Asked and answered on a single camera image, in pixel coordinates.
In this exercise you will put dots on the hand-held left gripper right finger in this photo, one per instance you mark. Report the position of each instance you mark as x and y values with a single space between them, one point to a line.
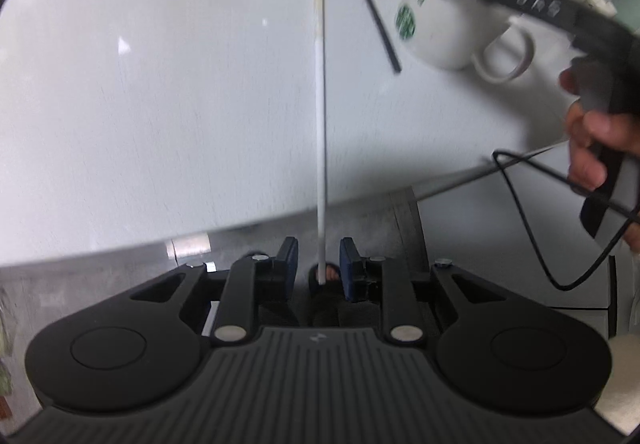
347 269

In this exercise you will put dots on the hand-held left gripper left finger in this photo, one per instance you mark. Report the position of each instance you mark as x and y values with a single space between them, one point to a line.
292 266

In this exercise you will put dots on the white mug green print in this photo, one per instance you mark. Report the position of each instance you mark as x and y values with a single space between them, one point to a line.
450 33

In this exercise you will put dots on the white chopstick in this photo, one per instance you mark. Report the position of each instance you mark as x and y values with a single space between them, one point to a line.
320 123

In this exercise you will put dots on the person's right hand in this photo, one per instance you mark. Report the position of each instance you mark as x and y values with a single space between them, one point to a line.
587 138

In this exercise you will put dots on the mint green appliance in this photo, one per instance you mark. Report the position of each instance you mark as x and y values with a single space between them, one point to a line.
630 11

